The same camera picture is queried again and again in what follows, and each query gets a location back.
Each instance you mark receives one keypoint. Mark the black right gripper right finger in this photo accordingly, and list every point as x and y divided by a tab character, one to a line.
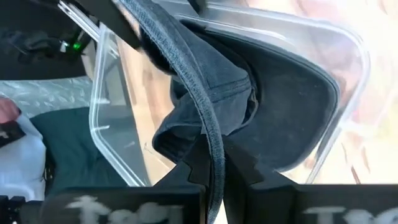
245	186

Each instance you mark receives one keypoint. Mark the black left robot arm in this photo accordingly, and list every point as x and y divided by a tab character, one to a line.
31	63

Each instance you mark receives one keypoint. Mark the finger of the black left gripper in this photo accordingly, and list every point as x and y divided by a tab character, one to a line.
197	5
109	18

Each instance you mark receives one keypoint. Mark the dark green cloth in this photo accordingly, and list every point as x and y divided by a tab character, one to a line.
21	161

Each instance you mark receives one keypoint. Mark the clear plastic container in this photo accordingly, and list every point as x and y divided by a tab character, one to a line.
109	124

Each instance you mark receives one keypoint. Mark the dark denim jeans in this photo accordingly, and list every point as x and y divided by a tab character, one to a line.
217	77

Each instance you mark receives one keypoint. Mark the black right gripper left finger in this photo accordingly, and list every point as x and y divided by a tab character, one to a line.
194	168

